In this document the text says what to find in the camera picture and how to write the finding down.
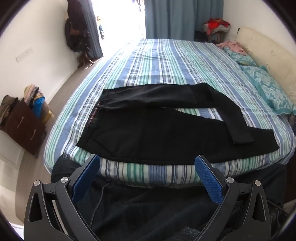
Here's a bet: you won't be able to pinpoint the large teal floral pillow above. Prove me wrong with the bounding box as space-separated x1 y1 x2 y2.
240 65 296 115

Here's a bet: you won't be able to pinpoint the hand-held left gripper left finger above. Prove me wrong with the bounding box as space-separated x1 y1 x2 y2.
24 154 102 241

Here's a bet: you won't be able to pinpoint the black bedside box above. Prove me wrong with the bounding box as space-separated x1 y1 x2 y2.
194 30 210 43

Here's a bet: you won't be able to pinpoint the pile of red clothes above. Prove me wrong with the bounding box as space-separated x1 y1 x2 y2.
202 19 231 42

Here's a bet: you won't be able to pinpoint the narrow blue curtain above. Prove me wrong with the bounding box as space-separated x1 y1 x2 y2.
87 0 104 60

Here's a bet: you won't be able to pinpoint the person's dark trousers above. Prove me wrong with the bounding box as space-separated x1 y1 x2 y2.
51 154 290 241

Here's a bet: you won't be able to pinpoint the black pants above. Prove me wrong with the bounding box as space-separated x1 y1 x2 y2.
76 83 279 165

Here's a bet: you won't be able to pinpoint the striped bed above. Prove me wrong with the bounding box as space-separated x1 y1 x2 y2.
43 38 296 189

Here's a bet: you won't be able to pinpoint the small teal floral pillow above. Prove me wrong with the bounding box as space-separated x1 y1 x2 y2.
225 47 259 67

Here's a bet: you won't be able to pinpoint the pink cloth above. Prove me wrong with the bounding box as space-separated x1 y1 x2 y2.
216 40 248 55

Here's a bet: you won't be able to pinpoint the hanging dark clothes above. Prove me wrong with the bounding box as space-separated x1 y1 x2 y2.
64 0 92 68

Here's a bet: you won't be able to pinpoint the brown garment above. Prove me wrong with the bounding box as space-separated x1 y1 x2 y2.
0 95 19 127

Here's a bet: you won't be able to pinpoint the brown dresser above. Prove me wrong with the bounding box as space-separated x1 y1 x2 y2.
0 98 48 159

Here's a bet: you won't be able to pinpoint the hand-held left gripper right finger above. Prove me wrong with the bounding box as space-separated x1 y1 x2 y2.
194 155 271 241

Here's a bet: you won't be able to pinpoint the bright window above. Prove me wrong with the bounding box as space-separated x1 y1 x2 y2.
91 0 147 45

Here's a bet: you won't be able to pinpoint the pile of colourful clothes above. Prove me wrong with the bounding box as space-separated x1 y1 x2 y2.
24 85 53 124

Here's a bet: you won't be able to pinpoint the wide blue curtain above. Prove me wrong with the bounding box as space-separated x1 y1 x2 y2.
144 0 224 42

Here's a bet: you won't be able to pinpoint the cream headboard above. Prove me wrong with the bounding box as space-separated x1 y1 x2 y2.
236 27 296 103

